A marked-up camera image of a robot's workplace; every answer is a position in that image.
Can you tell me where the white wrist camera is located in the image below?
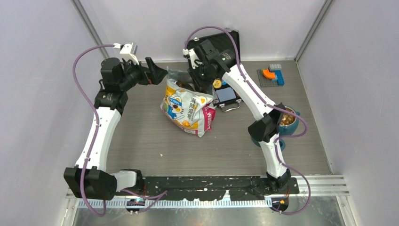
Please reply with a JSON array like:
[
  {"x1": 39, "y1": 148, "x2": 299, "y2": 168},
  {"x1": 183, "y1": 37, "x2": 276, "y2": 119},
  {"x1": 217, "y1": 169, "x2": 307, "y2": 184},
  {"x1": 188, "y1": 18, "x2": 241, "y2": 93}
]
[
  {"x1": 183, "y1": 48, "x2": 202, "y2": 69},
  {"x1": 113, "y1": 42, "x2": 140, "y2": 65}
]

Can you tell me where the teal double pet bowl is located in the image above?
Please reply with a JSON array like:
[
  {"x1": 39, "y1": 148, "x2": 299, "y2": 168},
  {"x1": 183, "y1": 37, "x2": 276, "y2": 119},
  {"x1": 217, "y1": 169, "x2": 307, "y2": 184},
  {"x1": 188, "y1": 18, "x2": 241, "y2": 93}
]
[{"x1": 251, "y1": 106, "x2": 300, "y2": 151}]

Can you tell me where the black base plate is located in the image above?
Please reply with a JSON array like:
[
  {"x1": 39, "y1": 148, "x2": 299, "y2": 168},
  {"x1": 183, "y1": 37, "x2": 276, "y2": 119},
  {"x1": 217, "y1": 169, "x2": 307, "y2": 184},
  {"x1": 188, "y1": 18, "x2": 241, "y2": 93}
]
[{"x1": 132, "y1": 176, "x2": 299, "y2": 201}]

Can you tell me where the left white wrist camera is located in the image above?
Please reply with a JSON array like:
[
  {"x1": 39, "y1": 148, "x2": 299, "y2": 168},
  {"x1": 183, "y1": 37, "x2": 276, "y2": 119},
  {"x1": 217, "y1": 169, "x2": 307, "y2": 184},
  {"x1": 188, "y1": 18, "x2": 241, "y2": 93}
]
[{"x1": 113, "y1": 42, "x2": 140, "y2": 65}]

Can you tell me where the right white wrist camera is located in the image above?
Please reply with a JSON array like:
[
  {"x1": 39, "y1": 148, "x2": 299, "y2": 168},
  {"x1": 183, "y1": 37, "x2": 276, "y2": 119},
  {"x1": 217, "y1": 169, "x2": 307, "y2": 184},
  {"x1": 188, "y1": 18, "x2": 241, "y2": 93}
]
[{"x1": 183, "y1": 48, "x2": 202, "y2": 69}]

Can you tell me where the toy brick assembly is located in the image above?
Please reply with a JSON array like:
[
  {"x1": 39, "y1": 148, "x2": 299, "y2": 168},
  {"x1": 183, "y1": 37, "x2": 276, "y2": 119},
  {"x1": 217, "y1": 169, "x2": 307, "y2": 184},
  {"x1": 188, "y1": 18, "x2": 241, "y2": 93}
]
[{"x1": 257, "y1": 64, "x2": 285, "y2": 87}]

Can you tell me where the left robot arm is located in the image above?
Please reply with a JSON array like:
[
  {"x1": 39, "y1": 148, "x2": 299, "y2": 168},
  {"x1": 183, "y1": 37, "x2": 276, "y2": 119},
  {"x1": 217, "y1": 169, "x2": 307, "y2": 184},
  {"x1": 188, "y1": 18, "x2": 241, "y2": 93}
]
[{"x1": 64, "y1": 57, "x2": 168, "y2": 201}]

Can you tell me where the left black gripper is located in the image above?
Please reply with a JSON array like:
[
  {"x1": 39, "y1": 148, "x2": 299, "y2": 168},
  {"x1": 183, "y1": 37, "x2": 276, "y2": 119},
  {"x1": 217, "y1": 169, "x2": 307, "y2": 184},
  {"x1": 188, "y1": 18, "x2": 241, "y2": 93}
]
[{"x1": 119, "y1": 57, "x2": 167, "y2": 91}]

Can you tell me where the yellow dealer button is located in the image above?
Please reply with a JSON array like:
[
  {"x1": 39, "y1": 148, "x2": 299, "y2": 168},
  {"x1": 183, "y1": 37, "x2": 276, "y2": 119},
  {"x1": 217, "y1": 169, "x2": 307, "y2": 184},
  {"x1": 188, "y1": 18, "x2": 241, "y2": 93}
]
[{"x1": 213, "y1": 79, "x2": 223, "y2": 89}]

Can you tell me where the pet food bag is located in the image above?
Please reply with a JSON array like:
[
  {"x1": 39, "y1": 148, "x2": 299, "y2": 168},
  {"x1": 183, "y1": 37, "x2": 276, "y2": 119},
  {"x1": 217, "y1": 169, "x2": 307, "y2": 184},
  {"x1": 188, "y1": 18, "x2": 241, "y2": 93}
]
[{"x1": 160, "y1": 67, "x2": 216, "y2": 137}]

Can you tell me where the blue playing card deck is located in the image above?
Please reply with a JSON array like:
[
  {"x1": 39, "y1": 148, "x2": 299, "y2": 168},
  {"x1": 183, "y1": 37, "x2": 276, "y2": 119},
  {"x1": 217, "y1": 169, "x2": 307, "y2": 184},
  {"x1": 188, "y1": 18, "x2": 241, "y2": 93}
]
[{"x1": 215, "y1": 87, "x2": 237, "y2": 103}]

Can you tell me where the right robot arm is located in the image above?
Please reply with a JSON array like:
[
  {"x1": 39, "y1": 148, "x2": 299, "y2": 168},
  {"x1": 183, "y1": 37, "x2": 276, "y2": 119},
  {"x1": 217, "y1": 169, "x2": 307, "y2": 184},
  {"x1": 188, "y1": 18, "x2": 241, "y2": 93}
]
[{"x1": 183, "y1": 40, "x2": 291, "y2": 193}]

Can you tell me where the black poker chip case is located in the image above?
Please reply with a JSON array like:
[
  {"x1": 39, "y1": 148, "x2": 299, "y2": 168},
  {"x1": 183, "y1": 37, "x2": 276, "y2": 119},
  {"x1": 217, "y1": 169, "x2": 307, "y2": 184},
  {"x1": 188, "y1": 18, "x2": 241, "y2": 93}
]
[{"x1": 184, "y1": 28, "x2": 255, "y2": 112}]

